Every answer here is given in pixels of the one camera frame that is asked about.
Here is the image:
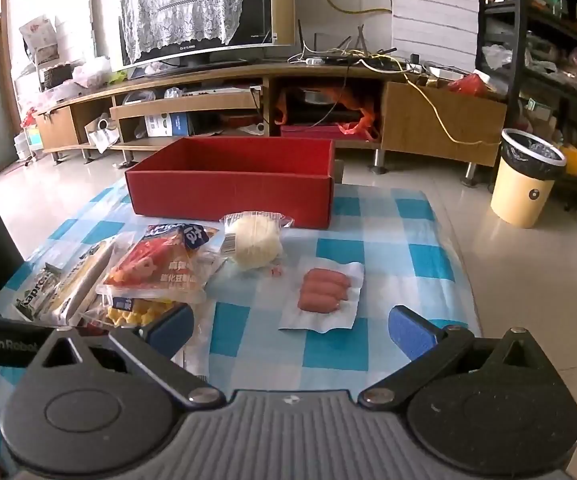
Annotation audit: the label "yellow snack packet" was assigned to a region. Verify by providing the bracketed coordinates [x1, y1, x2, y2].
[81, 295, 189, 333]

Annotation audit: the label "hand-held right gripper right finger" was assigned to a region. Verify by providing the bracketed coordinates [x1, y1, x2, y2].
[358, 305, 561, 408]

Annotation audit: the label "blue white carton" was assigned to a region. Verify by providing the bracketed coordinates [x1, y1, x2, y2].
[144, 112, 192, 138]

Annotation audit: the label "white lace cloth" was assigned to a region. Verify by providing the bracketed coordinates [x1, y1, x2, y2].
[118, 0, 245, 63]

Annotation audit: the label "yellow cable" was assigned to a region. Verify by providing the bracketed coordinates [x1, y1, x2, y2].
[318, 0, 503, 147]

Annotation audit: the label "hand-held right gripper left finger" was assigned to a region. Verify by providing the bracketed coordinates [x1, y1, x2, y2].
[26, 304, 225, 407]

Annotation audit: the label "blue white checkered tablecloth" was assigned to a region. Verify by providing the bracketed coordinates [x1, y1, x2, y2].
[0, 177, 484, 461]

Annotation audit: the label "colourful small box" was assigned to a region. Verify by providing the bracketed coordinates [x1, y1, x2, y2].
[23, 122, 45, 153]

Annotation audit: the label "flat screen television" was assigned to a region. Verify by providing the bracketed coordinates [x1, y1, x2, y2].
[93, 0, 296, 73]

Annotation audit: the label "black router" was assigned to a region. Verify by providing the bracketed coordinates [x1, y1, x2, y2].
[295, 19, 399, 67]

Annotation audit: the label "black storage shelf rack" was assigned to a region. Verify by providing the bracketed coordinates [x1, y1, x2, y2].
[475, 0, 577, 211]

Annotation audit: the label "orange plastic bag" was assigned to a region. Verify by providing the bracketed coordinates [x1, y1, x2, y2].
[276, 85, 381, 138]

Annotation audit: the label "sausages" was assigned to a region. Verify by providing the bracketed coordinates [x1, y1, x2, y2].
[278, 255, 366, 335]

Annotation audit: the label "red snack packet blue top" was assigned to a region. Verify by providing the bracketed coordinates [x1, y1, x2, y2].
[96, 222, 222, 306]

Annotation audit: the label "red plastic bag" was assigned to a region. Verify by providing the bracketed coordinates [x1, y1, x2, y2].
[448, 74, 494, 97]

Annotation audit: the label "round bun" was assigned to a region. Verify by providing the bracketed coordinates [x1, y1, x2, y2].
[218, 210, 295, 278]

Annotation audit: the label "white silver snack packet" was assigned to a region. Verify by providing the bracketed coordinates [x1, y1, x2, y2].
[181, 305, 210, 382]

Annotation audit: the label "white power strip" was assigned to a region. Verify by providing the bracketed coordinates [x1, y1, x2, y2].
[407, 62, 450, 79]

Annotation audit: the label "cream trash bin black liner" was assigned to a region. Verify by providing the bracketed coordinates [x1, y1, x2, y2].
[489, 128, 567, 229]

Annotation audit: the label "white wafer packet green label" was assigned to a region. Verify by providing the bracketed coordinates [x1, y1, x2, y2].
[14, 239, 119, 326]

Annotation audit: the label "red cardboard box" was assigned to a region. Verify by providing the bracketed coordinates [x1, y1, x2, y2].
[124, 136, 337, 231]

